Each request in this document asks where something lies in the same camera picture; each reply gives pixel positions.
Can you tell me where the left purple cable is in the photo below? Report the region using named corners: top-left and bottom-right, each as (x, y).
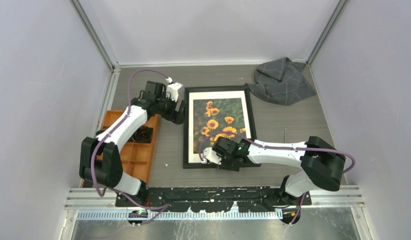
top-left (90, 68), bottom-right (172, 227)

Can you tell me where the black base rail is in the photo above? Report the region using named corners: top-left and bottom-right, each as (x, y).
top-left (115, 186), bottom-right (312, 213)

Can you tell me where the black picture frame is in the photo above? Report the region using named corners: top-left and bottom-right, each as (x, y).
top-left (182, 85), bottom-right (257, 169)

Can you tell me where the orange wooden divided tray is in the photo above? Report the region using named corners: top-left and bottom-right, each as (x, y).
top-left (120, 114), bottom-right (161, 184)

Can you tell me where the sunflower photo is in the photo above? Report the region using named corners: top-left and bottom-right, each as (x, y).
top-left (191, 97), bottom-right (250, 154)

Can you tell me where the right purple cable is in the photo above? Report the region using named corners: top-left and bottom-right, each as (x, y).
top-left (198, 131), bottom-right (356, 227)

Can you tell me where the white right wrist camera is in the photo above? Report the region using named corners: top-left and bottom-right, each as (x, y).
top-left (200, 147), bottom-right (222, 165)

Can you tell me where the grey checked cloth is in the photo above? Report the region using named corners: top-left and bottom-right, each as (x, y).
top-left (245, 57), bottom-right (317, 106)

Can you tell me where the purple cable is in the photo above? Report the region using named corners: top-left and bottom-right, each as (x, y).
top-left (198, 131), bottom-right (356, 227)
top-left (90, 68), bottom-right (172, 227)

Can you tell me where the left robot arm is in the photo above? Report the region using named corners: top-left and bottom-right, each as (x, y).
top-left (79, 81), bottom-right (185, 207)

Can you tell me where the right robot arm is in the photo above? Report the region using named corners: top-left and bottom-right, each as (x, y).
top-left (201, 136), bottom-right (346, 206)

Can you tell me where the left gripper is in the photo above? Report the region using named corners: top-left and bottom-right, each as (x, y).
top-left (155, 92), bottom-right (187, 125)

